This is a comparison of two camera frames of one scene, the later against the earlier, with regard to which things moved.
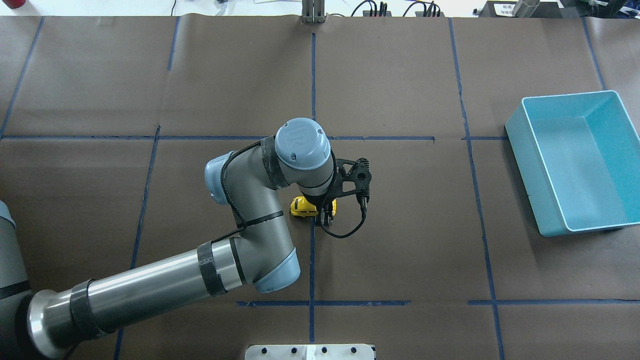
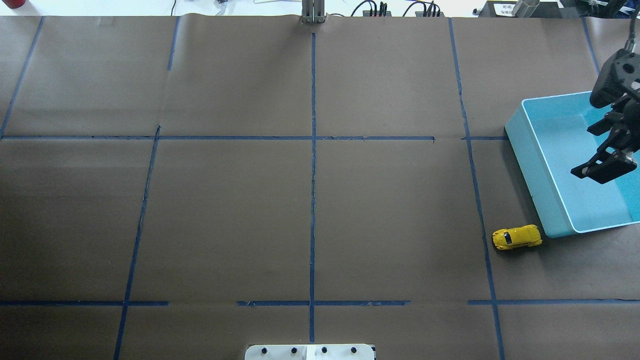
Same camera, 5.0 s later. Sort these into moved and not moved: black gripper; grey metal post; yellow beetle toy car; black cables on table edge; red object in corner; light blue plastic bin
Moved: yellow beetle toy car; black gripper
Not moved: red object in corner; light blue plastic bin; black cables on table edge; grey metal post
